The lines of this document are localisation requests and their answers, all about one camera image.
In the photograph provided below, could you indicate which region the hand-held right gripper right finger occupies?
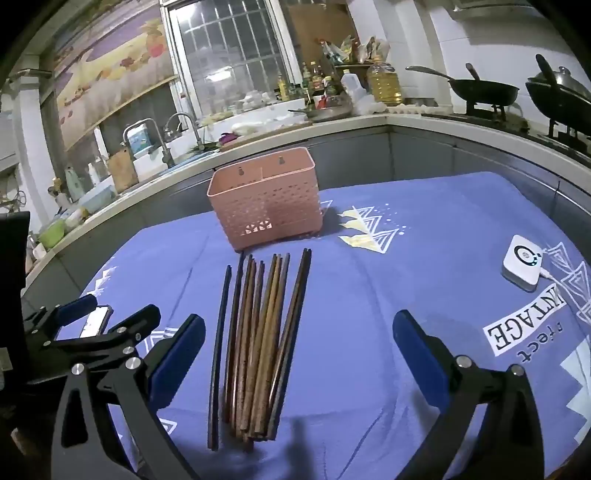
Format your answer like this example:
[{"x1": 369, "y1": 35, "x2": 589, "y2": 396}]
[{"x1": 392, "y1": 309, "x2": 546, "y2": 480}]

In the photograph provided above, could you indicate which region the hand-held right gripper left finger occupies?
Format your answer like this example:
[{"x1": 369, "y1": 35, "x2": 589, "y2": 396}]
[{"x1": 51, "y1": 314, "x2": 207, "y2": 480}]

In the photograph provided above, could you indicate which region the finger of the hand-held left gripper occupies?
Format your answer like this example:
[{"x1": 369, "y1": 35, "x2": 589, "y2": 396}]
[
  {"x1": 46, "y1": 304, "x2": 162, "y2": 370},
  {"x1": 23, "y1": 294, "x2": 99, "y2": 352}
]

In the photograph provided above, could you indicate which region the bunch of brown wooden chopsticks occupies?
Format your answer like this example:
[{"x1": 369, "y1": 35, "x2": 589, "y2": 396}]
[{"x1": 223, "y1": 248, "x2": 313, "y2": 450}]

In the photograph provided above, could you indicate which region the pink plastic utensil basket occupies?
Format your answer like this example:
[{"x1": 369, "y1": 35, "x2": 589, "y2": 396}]
[{"x1": 207, "y1": 147, "x2": 324, "y2": 252}]

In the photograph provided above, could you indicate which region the green bowl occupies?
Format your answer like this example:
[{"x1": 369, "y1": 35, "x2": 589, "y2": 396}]
[{"x1": 38, "y1": 219, "x2": 68, "y2": 250}]

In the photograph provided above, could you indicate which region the blue printed tablecloth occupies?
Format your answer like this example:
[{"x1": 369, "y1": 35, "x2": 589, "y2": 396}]
[{"x1": 81, "y1": 172, "x2": 591, "y2": 480}]

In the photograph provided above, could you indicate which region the pale green bottle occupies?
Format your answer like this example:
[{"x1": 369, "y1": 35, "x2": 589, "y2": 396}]
[{"x1": 65, "y1": 166, "x2": 83, "y2": 204}]

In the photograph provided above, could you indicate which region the white square device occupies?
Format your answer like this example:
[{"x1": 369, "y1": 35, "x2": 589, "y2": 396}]
[{"x1": 501, "y1": 234, "x2": 546, "y2": 292}]

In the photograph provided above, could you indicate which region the wooden cutting board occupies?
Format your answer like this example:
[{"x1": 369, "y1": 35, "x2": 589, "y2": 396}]
[{"x1": 106, "y1": 150, "x2": 139, "y2": 193}]

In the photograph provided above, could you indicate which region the square steel faucet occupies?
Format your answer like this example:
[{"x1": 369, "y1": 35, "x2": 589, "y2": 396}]
[{"x1": 122, "y1": 118, "x2": 176, "y2": 169}]

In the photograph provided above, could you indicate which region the curved steel faucet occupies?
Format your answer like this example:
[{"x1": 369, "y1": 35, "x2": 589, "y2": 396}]
[{"x1": 164, "y1": 112, "x2": 205, "y2": 153}]

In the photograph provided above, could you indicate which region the grey kitchen counter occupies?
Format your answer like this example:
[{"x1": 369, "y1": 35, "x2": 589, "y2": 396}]
[{"x1": 21, "y1": 111, "x2": 591, "y2": 305}]

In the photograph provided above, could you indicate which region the egg tray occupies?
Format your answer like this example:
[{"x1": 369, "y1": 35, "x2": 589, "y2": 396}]
[{"x1": 385, "y1": 102, "x2": 453, "y2": 116}]

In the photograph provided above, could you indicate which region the gas stove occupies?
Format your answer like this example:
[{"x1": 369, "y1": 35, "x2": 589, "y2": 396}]
[{"x1": 457, "y1": 104, "x2": 591, "y2": 155}]

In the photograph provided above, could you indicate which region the small frying pan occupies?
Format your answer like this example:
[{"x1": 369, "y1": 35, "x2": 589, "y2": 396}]
[{"x1": 288, "y1": 105, "x2": 354, "y2": 123}]

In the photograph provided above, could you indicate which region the cooking oil bottle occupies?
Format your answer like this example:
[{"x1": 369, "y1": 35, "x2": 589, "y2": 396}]
[{"x1": 367, "y1": 55, "x2": 403, "y2": 106}]

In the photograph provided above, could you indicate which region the white plastic jug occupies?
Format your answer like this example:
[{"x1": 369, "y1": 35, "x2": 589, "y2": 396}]
[{"x1": 341, "y1": 69, "x2": 368, "y2": 104}]

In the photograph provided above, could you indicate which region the black wok with lid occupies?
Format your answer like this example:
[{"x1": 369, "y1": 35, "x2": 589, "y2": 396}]
[{"x1": 525, "y1": 54, "x2": 591, "y2": 134}]

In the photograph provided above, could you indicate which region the barred window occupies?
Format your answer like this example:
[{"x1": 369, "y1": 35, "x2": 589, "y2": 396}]
[{"x1": 161, "y1": 0, "x2": 301, "y2": 116}]

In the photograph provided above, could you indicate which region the cluster of condiment bottles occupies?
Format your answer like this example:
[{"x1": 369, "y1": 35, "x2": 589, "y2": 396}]
[{"x1": 276, "y1": 60, "x2": 342, "y2": 109}]

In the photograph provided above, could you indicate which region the fruit wall poster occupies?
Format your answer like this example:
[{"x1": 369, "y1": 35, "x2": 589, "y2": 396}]
[{"x1": 51, "y1": 9, "x2": 178, "y2": 153}]

